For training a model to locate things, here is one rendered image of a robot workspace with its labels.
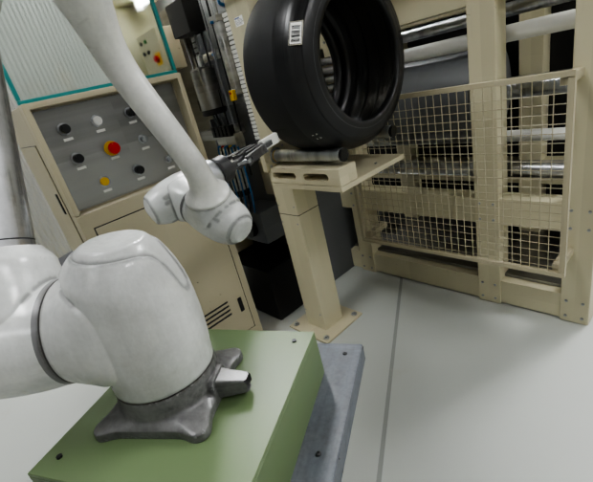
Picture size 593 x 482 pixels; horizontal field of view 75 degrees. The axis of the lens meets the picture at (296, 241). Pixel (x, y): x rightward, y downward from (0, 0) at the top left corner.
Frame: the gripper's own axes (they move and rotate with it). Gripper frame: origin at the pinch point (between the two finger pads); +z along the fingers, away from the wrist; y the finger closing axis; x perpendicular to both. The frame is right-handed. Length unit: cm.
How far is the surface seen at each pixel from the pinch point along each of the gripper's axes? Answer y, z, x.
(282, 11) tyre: -5.0, 16.1, -30.2
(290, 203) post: 30, 21, 36
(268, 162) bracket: 24.6, 14.5, 13.7
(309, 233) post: 27, 23, 52
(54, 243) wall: 313, -38, 70
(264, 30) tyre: 2.1, 14.1, -27.8
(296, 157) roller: 11.0, 16.9, 13.0
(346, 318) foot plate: 24, 24, 104
